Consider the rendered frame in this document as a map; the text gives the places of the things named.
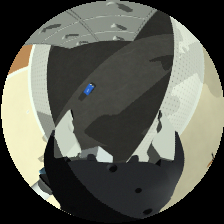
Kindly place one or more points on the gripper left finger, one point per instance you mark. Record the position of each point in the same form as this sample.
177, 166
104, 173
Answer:
61, 148

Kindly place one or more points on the grey chest of drawers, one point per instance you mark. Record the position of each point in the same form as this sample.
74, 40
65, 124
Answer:
81, 20

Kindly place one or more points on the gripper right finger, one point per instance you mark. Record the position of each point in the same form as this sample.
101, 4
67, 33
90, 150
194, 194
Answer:
166, 151

